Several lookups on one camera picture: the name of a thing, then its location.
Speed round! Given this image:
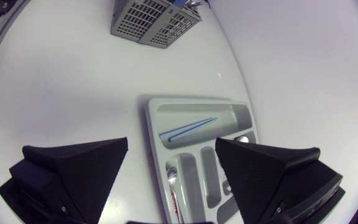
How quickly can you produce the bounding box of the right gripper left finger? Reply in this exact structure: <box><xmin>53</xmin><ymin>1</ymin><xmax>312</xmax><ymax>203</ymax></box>
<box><xmin>0</xmin><ymin>137</ymin><xmax>129</xmax><ymax>224</ymax></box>

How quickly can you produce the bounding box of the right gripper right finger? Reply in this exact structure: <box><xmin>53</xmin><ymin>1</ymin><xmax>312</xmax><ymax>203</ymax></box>
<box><xmin>214</xmin><ymin>137</ymin><xmax>346</xmax><ymax>224</ymax></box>

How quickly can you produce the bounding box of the grey cutlery tray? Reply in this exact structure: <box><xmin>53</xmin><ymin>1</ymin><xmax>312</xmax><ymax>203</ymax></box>
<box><xmin>144</xmin><ymin>98</ymin><xmax>259</xmax><ymax>224</ymax></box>

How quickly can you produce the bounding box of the grey cutlery basket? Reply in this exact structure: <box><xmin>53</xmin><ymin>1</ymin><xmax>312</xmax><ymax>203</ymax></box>
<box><xmin>110</xmin><ymin>0</ymin><xmax>203</xmax><ymax>49</ymax></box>

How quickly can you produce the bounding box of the steel cutlery piece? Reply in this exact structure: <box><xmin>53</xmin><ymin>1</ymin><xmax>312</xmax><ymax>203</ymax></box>
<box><xmin>186</xmin><ymin>0</ymin><xmax>204</xmax><ymax>9</ymax></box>

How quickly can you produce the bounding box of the blue chopstick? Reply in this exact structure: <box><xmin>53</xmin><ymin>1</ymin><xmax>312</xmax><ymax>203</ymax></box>
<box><xmin>168</xmin><ymin>118</ymin><xmax>218</xmax><ymax>142</ymax></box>
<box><xmin>158</xmin><ymin>117</ymin><xmax>214</xmax><ymax>139</ymax></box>

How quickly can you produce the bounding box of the steel spoon with red handle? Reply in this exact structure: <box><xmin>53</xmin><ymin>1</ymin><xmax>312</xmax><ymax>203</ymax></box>
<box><xmin>166</xmin><ymin>167</ymin><xmax>183</xmax><ymax>224</ymax></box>

